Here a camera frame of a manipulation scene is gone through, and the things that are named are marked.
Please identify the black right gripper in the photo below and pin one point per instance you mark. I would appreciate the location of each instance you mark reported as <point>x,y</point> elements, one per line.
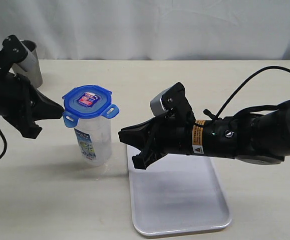
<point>171,137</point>

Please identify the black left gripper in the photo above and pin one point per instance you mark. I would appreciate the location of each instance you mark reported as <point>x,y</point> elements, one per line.
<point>19,102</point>

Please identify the clear tall plastic container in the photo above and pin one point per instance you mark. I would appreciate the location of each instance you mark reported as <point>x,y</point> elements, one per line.
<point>94,140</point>

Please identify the blue plastic lid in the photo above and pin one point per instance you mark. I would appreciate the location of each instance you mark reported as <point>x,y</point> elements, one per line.
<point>87,102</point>

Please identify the stainless steel cup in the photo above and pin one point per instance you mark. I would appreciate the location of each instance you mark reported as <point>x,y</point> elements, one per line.
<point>32,67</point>

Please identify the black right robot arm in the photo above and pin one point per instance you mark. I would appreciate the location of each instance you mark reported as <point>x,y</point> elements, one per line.
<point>257,135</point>

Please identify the white rectangular plastic tray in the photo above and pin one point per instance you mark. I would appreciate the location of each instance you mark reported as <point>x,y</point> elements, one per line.
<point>176,195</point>

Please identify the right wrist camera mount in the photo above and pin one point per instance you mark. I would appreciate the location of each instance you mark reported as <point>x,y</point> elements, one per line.
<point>173,99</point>

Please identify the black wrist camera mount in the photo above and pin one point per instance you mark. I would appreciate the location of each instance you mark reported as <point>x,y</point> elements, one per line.
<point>14,52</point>

